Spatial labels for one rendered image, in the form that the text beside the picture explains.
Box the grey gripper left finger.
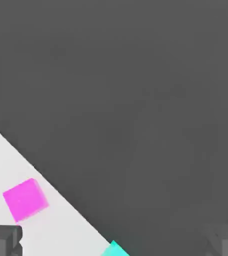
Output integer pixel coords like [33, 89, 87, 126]
[0, 224, 24, 256]

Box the small magenta cube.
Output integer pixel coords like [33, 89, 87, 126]
[2, 177, 50, 223]

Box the small cyan cube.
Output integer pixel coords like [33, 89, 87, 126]
[100, 239, 131, 256]

